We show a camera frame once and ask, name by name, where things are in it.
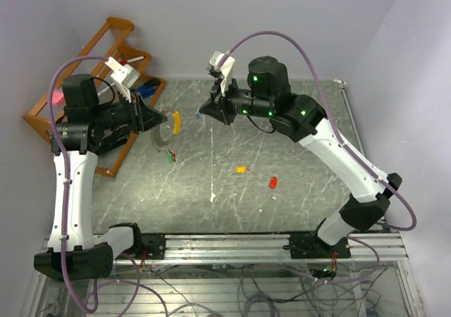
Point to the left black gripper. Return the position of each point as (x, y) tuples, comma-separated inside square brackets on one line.
[(141, 117)]

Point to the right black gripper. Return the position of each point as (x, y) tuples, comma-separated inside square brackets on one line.
[(219, 110)]

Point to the large keyring yellow handle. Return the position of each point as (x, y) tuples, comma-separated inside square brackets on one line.
[(164, 143)]

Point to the green key tag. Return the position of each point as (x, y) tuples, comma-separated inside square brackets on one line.
[(170, 157)]

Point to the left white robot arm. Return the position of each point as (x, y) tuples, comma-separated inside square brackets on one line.
[(73, 251)]

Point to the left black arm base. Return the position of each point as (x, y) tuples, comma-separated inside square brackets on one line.
[(149, 246)]

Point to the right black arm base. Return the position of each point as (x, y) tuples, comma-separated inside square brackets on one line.
[(303, 245)]

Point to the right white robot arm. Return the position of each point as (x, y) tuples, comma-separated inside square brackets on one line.
[(302, 119)]

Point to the blue stapler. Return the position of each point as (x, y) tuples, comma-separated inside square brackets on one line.
[(149, 87)]

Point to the brown capped white marker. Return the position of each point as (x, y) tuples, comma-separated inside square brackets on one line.
[(102, 91)]

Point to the black stapler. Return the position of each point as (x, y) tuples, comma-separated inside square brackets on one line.
[(110, 143)]

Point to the red capped white marker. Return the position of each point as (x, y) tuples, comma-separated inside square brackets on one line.
[(131, 60)]

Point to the yellow tag key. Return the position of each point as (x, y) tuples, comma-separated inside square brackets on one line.
[(242, 170)]

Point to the wooden tiered rack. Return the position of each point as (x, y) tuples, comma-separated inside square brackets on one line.
[(87, 118)]

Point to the pink eraser block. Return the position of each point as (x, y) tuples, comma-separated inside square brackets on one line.
[(58, 98)]

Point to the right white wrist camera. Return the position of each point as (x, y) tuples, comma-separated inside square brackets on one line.
[(221, 67)]

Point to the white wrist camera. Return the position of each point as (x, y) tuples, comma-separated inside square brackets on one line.
[(221, 67), (123, 76)]

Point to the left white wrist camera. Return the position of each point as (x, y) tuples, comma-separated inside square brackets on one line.
[(123, 76)]

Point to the aluminium frame rail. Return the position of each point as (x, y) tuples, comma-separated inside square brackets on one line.
[(268, 248)]

